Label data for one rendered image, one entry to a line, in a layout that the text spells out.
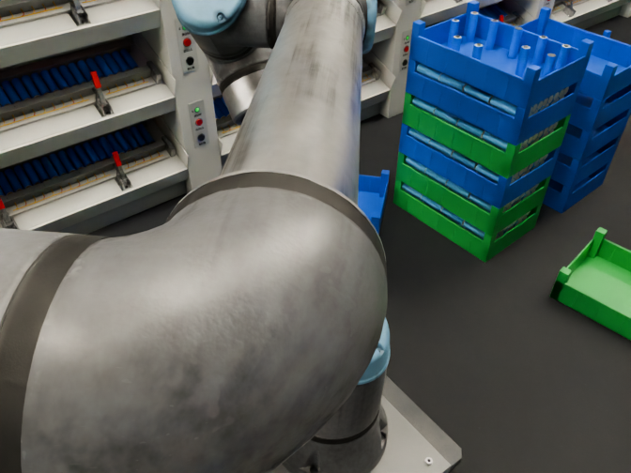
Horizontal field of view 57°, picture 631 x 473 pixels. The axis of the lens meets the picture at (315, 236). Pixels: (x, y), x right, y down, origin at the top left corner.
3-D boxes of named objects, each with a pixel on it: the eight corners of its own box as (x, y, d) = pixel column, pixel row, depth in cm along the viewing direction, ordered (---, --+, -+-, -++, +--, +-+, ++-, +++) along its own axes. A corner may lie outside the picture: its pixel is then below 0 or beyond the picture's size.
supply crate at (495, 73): (583, 79, 120) (595, 40, 115) (525, 110, 110) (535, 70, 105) (467, 34, 137) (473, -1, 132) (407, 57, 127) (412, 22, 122)
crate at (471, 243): (534, 227, 146) (543, 202, 141) (484, 263, 137) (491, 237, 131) (442, 174, 164) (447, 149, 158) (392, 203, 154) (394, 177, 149)
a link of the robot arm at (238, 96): (210, 102, 82) (262, 94, 89) (223, 133, 82) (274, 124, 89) (243, 71, 76) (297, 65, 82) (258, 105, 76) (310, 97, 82)
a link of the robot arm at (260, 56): (177, 1, 77) (195, 28, 87) (213, 87, 77) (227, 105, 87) (242, -28, 77) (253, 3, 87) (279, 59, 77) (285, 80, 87)
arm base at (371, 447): (409, 452, 93) (419, 418, 86) (303, 509, 85) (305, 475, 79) (348, 365, 105) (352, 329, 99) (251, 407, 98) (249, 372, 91)
